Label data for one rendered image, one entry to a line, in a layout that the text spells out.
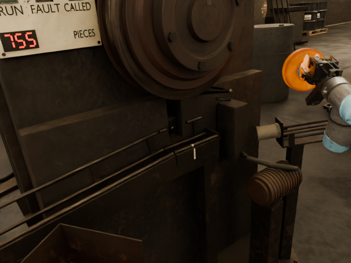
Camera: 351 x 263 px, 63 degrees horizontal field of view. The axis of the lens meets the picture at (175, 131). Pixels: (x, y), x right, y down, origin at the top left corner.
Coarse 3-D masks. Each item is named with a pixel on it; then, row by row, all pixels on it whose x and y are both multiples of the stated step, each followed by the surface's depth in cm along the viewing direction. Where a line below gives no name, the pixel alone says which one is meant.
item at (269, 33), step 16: (256, 32) 324; (272, 32) 317; (288, 32) 321; (256, 48) 331; (272, 48) 324; (288, 48) 329; (256, 64) 338; (272, 64) 331; (272, 80) 338; (272, 96) 346; (288, 96) 362
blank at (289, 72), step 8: (304, 48) 102; (288, 56) 104; (296, 56) 101; (304, 56) 101; (312, 56) 101; (320, 56) 101; (288, 64) 102; (296, 64) 102; (288, 72) 103; (296, 72) 103; (288, 80) 104; (296, 80) 104; (296, 88) 105; (304, 88) 105; (312, 88) 106
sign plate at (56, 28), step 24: (24, 0) 68; (72, 0) 74; (0, 24) 67; (24, 24) 69; (48, 24) 72; (72, 24) 76; (96, 24) 79; (0, 48) 68; (24, 48) 71; (48, 48) 74; (72, 48) 77
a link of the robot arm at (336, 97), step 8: (336, 88) 80; (344, 88) 79; (328, 96) 82; (336, 96) 79; (344, 96) 77; (336, 104) 79; (344, 104) 76; (336, 112) 79; (344, 112) 75; (336, 120) 80; (344, 120) 76
